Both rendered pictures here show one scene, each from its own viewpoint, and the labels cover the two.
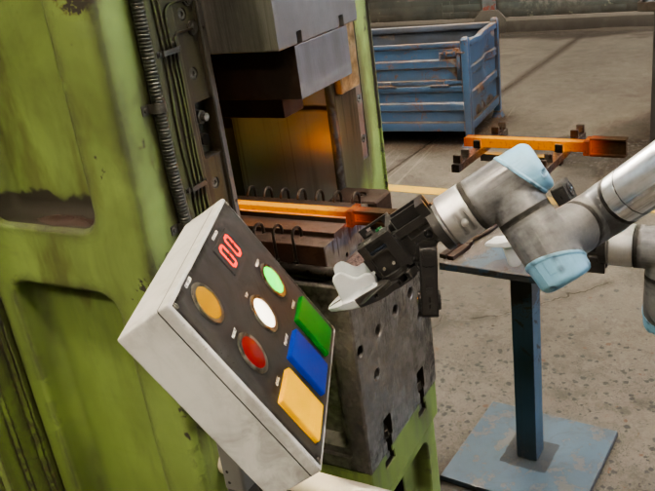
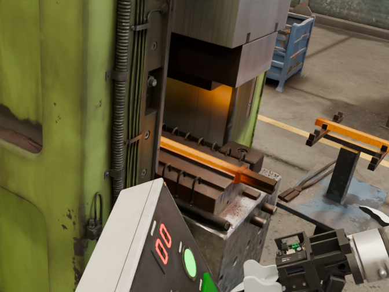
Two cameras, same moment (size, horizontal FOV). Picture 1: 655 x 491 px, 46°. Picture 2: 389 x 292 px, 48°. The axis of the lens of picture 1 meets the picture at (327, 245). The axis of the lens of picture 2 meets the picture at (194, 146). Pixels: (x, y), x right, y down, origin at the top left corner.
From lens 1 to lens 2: 50 cm
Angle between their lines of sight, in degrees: 6
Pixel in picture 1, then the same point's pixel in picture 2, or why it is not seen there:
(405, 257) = (317, 284)
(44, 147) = (12, 73)
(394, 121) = not seen: hidden behind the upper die
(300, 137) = (206, 94)
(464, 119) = (281, 73)
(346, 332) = (215, 265)
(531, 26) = (325, 22)
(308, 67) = (246, 63)
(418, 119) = not seen: hidden behind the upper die
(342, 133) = (238, 100)
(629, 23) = (381, 36)
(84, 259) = (25, 176)
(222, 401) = not seen: outside the picture
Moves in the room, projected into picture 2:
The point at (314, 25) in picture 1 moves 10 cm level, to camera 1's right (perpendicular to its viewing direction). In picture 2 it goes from (259, 29) to (304, 35)
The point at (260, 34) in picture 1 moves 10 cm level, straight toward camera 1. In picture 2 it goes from (220, 30) to (226, 44)
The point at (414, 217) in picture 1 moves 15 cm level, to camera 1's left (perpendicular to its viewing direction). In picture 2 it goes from (333, 248) to (236, 240)
